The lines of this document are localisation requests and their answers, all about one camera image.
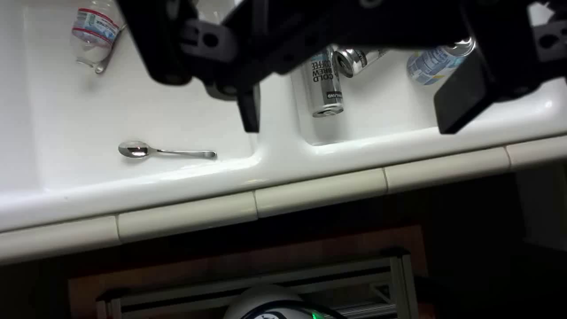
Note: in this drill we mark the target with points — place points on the beige tile counter edge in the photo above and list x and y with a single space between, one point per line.
319 193

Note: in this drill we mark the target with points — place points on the blue drink can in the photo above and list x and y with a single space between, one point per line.
431 65

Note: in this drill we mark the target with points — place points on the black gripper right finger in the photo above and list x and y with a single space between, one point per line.
463 95

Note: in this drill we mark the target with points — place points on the white double basin sink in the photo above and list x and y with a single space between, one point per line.
178 108

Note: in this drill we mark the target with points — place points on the metal spoon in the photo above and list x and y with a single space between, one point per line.
137 150

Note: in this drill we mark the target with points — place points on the grey domed object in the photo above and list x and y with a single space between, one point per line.
266 303

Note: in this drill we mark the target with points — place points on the aluminium profile frame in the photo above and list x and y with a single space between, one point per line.
403 285

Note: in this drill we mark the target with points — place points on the slim silver can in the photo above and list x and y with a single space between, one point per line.
325 90
355 60

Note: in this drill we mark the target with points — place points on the brown wooden cabinet front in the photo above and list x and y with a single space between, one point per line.
178 272

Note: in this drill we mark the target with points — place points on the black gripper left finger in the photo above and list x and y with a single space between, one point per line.
248 109

